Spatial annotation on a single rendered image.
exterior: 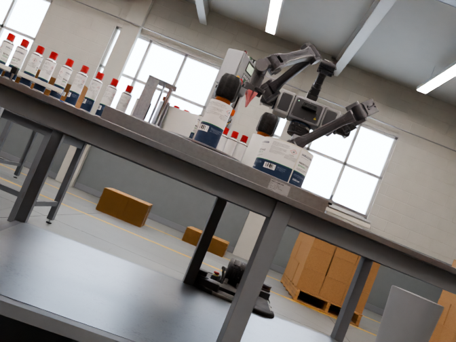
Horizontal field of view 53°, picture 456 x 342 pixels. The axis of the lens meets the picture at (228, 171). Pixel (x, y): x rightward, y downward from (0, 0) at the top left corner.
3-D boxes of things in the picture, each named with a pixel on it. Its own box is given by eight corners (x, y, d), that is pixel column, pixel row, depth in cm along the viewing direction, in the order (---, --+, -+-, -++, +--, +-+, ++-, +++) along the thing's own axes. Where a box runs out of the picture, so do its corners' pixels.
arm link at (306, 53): (315, 64, 243) (305, 47, 244) (323, 58, 239) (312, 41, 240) (272, 77, 212) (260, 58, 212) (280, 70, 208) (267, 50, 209)
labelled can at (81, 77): (62, 102, 213) (80, 62, 214) (64, 104, 218) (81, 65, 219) (73, 107, 214) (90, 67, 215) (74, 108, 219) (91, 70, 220)
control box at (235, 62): (214, 81, 232) (229, 47, 233) (227, 93, 247) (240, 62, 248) (231, 85, 227) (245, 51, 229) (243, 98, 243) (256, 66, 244)
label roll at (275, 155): (298, 194, 181) (312, 160, 182) (300, 190, 161) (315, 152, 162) (252, 175, 184) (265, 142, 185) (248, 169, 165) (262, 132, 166)
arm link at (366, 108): (385, 110, 226) (375, 93, 227) (361, 122, 224) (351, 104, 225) (355, 129, 270) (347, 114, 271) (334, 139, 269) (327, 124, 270)
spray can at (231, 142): (215, 167, 225) (231, 129, 226) (215, 167, 230) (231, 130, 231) (225, 171, 225) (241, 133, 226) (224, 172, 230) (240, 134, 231)
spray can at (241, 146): (227, 172, 225) (243, 134, 226) (223, 171, 229) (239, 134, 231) (236, 176, 226) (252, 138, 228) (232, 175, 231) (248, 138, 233)
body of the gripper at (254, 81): (264, 93, 209) (269, 79, 209) (243, 85, 207) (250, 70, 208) (260, 96, 215) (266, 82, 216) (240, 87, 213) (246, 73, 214)
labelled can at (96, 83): (78, 108, 214) (95, 69, 215) (79, 110, 219) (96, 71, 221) (88, 113, 215) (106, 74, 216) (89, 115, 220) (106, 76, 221)
